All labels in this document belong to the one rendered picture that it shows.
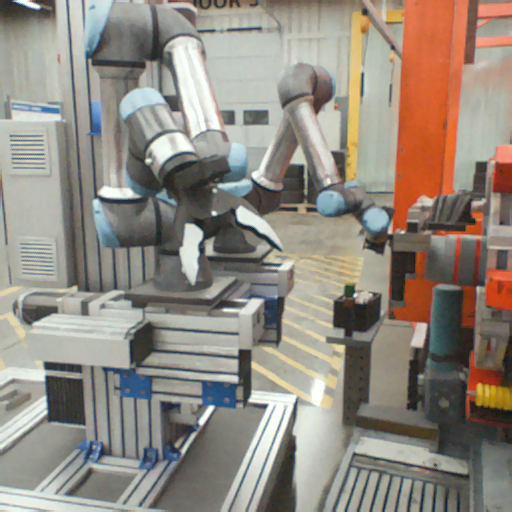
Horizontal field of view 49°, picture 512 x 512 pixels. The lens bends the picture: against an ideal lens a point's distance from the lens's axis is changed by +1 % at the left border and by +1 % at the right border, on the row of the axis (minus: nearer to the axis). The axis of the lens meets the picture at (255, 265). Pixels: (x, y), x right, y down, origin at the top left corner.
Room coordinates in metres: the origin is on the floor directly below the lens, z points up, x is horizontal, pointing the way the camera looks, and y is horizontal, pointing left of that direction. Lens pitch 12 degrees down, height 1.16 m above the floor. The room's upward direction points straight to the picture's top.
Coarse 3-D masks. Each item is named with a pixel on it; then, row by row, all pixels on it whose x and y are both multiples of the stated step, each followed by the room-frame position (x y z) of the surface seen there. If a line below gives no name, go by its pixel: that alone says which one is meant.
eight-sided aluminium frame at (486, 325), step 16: (496, 208) 1.30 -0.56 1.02; (496, 224) 1.27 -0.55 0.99; (496, 240) 1.25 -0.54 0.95; (496, 256) 1.25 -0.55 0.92; (480, 288) 1.69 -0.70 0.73; (480, 304) 1.65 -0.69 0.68; (480, 320) 1.62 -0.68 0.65; (496, 320) 1.24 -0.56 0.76; (480, 336) 1.29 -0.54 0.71; (496, 336) 1.26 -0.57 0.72; (480, 352) 1.33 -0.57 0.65; (496, 352) 1.32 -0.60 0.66; (480, 368) 1.40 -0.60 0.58; (496, 368) 1.37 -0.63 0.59
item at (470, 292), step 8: (440, 232) 1.98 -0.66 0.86; (464, 288) 1.92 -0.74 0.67; (472, 288) 1.91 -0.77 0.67; (464, 296) 1.92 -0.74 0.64; (472, 296) 1.91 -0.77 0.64; (464, 304) 1.92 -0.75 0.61; (472, 304) 1.91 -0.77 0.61; (464, 312) 1.92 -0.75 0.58; (472, 312) 1.91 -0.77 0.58; (464, 320) 1.92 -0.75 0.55; (472, 320) 1.91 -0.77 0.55
